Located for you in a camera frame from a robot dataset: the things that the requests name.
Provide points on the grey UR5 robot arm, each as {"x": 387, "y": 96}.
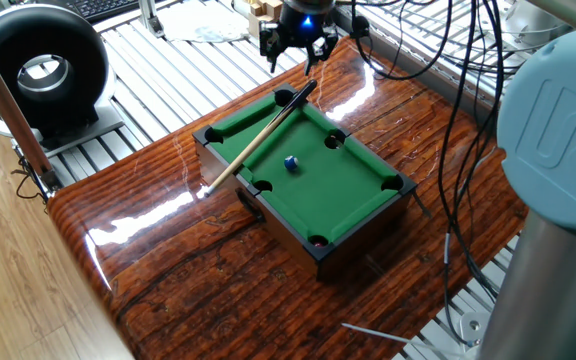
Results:
{"x": 543, "y": 300}

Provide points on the white cloth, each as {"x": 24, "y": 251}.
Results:
{"x": 203, "y": 22}

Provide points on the black and wood pool cue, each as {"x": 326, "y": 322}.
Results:
{"x": 258, "y": 140}

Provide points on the wooden block puzzle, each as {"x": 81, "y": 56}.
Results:
{"x": 258, "y": 15}

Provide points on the aluminium post foot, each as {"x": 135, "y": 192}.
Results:
{"x": 150, "y": 20}

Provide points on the white zip tie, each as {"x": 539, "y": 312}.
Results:
{"x": 393, "y": 337}

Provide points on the black keyboard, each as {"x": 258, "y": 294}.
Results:
{"x": 103, "y": 7}

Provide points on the red pool ball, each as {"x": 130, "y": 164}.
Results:
{"x": 319, "y": 244}

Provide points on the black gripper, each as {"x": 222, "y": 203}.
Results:
{"x": 300, "y": 25}

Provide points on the green mini pool table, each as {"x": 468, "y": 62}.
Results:
{"x": 318, "y": 190}

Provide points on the blue striped pool ball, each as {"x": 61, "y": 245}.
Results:
{"x": 291, "y": 163}

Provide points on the metal corner bracket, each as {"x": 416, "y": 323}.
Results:
{"x": 50, "y": 180}

